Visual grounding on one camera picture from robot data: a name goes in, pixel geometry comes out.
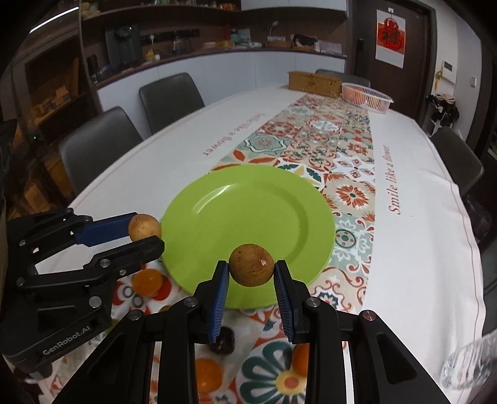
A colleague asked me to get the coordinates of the orange kumquat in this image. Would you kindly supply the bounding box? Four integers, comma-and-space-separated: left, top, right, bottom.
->
291, 343, 309, 377
131, 269, 163, 297

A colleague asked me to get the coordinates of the brown longan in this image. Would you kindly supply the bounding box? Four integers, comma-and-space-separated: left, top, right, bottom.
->
228, 243, 275, 287
128, 214, 162, 241

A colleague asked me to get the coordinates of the dark plum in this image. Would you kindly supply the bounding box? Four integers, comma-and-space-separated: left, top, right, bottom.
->
209, 327, 235, 355

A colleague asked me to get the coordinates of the white kitchen counter cabinet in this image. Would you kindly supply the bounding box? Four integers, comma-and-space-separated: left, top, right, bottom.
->
97, 50, 346, 112

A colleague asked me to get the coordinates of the clear water bottle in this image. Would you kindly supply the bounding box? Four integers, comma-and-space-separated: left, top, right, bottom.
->
440, 333, 496, 390

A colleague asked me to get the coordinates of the white tablecloth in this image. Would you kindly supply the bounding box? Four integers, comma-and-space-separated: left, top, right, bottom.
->
337, 99, 485, 379

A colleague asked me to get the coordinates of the dark chair near left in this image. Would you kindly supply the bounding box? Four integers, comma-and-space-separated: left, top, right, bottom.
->
58, 106, 143, 195

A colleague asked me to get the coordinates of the dark chair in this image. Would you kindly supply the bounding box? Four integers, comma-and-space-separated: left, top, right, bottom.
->
431, 126, 484, 196
58, 106, 143, 195
139, 72, 205, 134

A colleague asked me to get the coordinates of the green plastic plate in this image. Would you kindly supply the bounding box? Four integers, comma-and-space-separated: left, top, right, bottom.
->
161, 165, 335, 293

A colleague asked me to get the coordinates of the dark chair right side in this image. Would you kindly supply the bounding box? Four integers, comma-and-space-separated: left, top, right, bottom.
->
431, 126, 484, 196

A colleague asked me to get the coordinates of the black coffee machine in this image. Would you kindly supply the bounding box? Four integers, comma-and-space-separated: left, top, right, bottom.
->
105, 25, 142, 71

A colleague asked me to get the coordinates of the patterned table runner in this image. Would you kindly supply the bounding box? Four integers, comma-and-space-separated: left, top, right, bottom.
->
46, 92, 377, 404

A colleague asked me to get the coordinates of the clear basket of oranges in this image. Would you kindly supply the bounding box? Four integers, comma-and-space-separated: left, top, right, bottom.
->
341, 82, 393, 114

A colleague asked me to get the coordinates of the dark wooden door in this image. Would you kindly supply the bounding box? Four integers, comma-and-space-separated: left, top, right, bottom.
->
350, 1, 433, 120

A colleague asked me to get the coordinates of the woven brown box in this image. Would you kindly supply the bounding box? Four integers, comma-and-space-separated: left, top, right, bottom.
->
288, 71, 341, 98

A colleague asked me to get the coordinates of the dark chair far end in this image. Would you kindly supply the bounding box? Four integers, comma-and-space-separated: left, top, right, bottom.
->
315, 69, 371, 88

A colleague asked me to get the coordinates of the red white door poster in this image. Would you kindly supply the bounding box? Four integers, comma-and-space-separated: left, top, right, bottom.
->
375, 8, 406, 69

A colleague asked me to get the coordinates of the white wall intercom panel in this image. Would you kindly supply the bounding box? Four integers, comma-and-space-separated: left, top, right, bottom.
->
441, 61, 457, 84

